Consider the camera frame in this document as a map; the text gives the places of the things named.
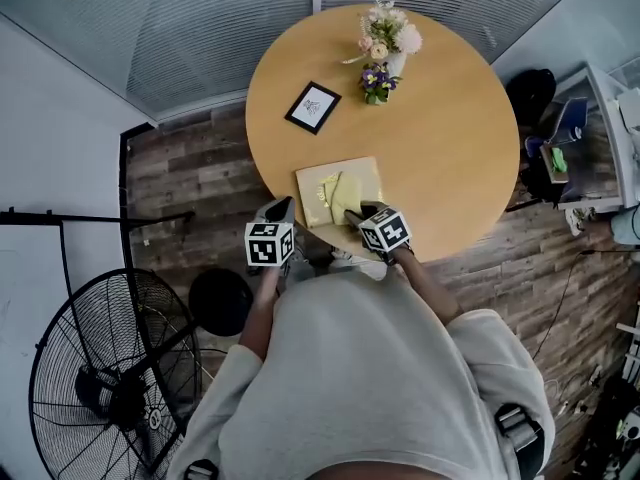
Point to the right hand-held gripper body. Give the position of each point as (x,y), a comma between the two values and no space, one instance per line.
(385,233)

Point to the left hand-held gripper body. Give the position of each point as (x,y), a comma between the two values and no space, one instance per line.
(262,250)

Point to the pale yellow cloth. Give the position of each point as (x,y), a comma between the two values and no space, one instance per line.
(347,193)

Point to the person's left forearm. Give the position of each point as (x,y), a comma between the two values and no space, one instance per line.
(257,313)

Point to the person's right forearm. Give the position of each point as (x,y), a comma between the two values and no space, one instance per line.
(430,288)

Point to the person's white shoe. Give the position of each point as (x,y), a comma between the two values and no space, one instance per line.
(360,263)

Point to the black round stool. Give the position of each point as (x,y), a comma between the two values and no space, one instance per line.
(220,300)

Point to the small purple flower pot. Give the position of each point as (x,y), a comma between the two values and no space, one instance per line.
(377,85)

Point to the person's grey sweatshirt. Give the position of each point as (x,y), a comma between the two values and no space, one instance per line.
(360,378)

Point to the white vase with pink flowers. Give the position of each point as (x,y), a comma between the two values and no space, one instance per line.
(392,33)

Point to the green object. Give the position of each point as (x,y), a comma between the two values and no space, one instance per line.
(559,160)

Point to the black backpack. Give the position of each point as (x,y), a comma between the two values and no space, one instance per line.
(530,95)

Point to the black floor fan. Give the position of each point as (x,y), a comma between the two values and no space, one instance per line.
(125,388)

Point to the blue chair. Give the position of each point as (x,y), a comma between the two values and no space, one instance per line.
(570,120)

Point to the white cabinet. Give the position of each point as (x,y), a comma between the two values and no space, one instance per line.
(612,133)

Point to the black equipment pile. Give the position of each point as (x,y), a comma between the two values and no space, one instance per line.
(612,418)

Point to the black picture frame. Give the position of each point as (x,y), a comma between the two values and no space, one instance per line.
(313,107)

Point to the black metal stand frame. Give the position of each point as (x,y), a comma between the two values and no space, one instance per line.
(125,218)

